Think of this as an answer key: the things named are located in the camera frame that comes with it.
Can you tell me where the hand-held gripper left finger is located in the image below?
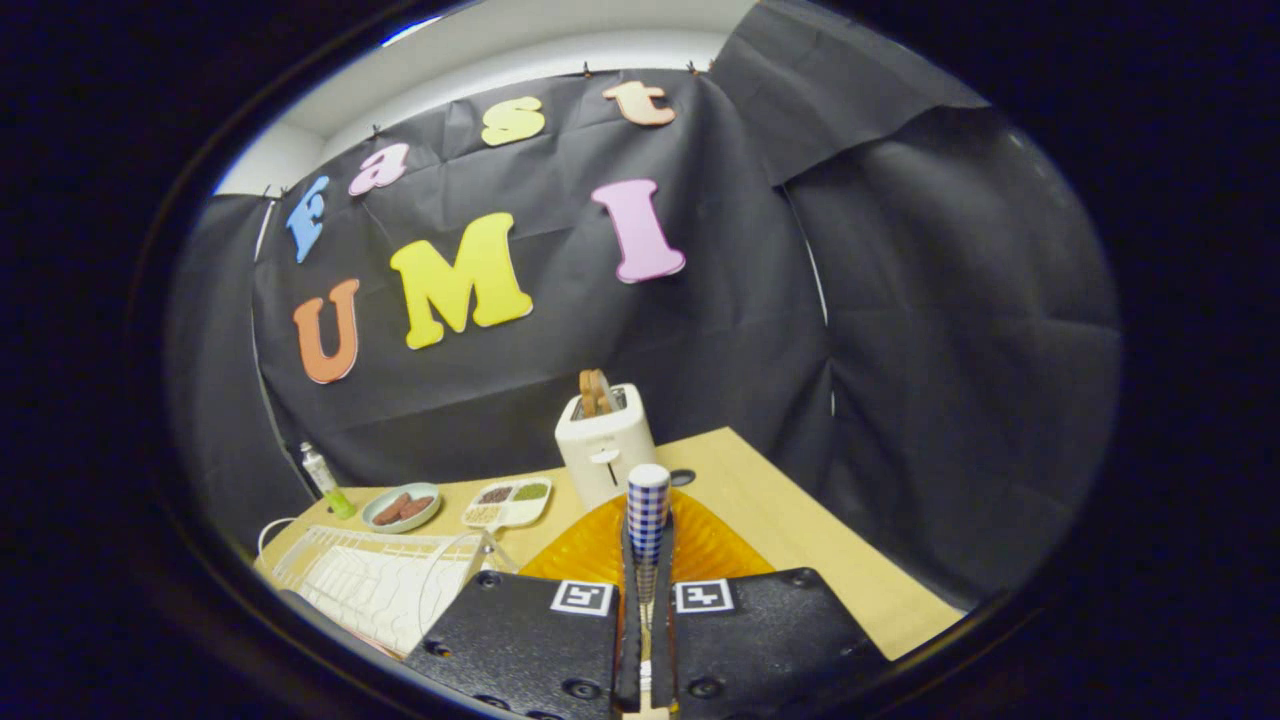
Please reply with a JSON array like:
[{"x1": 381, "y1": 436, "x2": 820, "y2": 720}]
[{"x1": 405, "y1": 495, "x2": 641, "y2": 720}]

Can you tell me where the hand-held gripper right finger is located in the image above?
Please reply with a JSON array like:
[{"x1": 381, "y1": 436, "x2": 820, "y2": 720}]
[{"x1": 650, "y1": 490, "x2": 891, "y2": 716}]

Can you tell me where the white wire dish rack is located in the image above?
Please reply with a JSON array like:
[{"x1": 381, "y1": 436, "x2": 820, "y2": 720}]
[{"x1": 258, "y1": 517, "x2": 516, "y2": 658}]

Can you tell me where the blue checkered handle spoon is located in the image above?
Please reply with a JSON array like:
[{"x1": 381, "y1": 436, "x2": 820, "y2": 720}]
[{"x1": 627, "y1": 463, "x2": 671, "y2": 606}]

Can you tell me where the light blue plate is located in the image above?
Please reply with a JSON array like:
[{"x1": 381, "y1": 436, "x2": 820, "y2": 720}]
[{"x1": 362, "y1": 483, "x2": 442, "y2": 534}]

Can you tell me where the white divided grain tray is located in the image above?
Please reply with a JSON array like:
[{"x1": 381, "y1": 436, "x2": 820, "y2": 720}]
[{"x1": 461, "y1": 478, "x2": 553, "y2": 531}]

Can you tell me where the white toaster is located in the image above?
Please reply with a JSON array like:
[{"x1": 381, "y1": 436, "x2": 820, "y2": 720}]
[{"x1": 555, "y1": 385, "x2": 658, "y2": 511}]

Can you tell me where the green drink bottle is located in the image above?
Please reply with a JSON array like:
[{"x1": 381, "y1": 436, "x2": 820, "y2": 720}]
[{"x1": 300, "y1": 443, "x2": 357, "y2": 520}]

